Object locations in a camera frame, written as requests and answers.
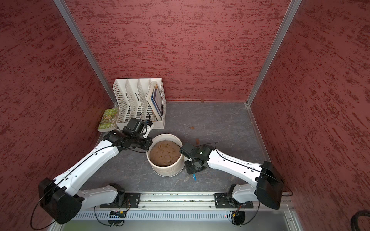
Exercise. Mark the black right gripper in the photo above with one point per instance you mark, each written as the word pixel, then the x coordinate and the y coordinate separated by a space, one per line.
pixel 190 170

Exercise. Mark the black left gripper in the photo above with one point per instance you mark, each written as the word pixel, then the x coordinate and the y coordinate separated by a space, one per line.
pixel 146 146

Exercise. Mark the white ceramic pot with mud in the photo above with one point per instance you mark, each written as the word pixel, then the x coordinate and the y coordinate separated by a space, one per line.
pixel 164 155

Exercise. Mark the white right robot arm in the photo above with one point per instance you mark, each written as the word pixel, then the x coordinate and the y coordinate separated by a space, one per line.
pixel 263 182

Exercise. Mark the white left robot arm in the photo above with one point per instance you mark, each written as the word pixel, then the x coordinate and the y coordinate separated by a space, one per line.
pixel 62 197

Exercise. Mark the green paperback book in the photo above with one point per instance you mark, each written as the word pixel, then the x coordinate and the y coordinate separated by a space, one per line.
pixel 109 120

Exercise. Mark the white plastic file organizer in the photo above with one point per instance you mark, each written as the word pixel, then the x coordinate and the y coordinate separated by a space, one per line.
pixel 132 103

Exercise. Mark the book in organizer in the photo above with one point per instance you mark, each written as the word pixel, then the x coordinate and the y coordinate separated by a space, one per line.
pixel 154 99

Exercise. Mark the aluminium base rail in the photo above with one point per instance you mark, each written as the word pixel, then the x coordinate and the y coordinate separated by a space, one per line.
pixel 154 200

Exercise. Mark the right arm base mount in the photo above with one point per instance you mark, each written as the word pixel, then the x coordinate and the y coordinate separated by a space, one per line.
pixel 222 201

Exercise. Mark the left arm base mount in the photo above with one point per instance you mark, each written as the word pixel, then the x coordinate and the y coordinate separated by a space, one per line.
pixel 129 200

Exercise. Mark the aluminium corner post left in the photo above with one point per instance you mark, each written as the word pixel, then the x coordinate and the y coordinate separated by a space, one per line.
pixel 71 23

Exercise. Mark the aluminium corner post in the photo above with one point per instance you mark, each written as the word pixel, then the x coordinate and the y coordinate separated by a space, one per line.
pixel 283 28
pixel 71 23

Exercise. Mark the aluminium corner post right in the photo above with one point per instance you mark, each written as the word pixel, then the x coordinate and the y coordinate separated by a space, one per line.
pixel 283 28

